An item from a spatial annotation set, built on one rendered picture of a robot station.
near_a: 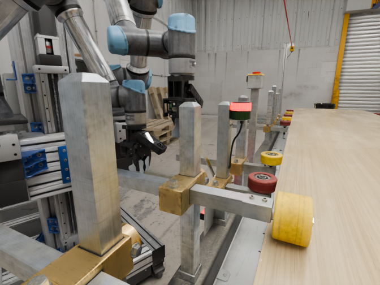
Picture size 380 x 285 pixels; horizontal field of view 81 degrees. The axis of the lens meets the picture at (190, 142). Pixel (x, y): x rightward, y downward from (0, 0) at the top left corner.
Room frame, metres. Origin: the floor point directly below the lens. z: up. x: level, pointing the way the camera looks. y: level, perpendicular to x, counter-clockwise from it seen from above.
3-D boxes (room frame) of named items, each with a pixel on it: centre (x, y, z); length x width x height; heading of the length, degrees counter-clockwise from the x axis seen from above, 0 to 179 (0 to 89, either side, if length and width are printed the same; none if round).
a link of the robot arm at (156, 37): (0.74, 0.08, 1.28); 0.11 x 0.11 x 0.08; 25
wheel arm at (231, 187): (0.67, -0.04, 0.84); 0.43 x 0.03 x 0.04; 64
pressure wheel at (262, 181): (0.59, -0.21, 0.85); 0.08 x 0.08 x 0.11
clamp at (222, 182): (0.66, -0.10, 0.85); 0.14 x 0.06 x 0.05; 154
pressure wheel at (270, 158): (0.82, -0.32, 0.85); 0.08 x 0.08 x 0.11
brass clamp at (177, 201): (0.44, 0.01, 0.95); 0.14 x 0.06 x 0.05; 154
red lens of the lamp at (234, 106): (0.66, -0.15, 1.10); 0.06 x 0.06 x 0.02
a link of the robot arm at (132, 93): (0.78, 0.20, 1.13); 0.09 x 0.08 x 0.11; 95
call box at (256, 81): (1.14, -0.33, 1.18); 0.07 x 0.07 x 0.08; 64
